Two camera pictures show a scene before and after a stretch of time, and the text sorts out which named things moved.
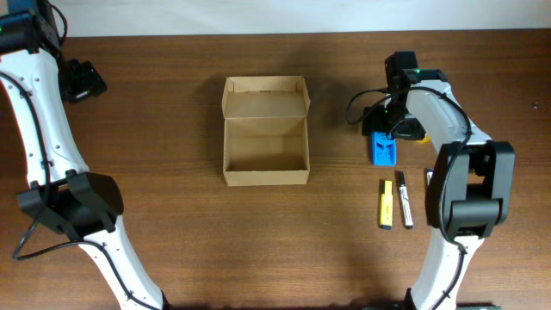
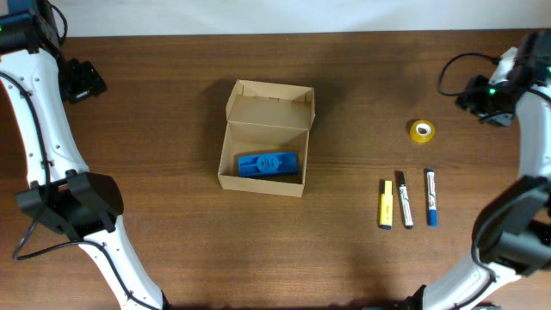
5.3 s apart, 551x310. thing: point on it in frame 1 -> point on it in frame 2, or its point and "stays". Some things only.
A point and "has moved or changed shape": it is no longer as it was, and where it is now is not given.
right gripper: (373, 121) -> (468, 99)
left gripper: (89, 81) stays
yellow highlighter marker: (386, 207) stays
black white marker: (405, 202) stays
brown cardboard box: (264, 137) has moved or changed shape
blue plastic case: (384, 149) -> (279, 164)
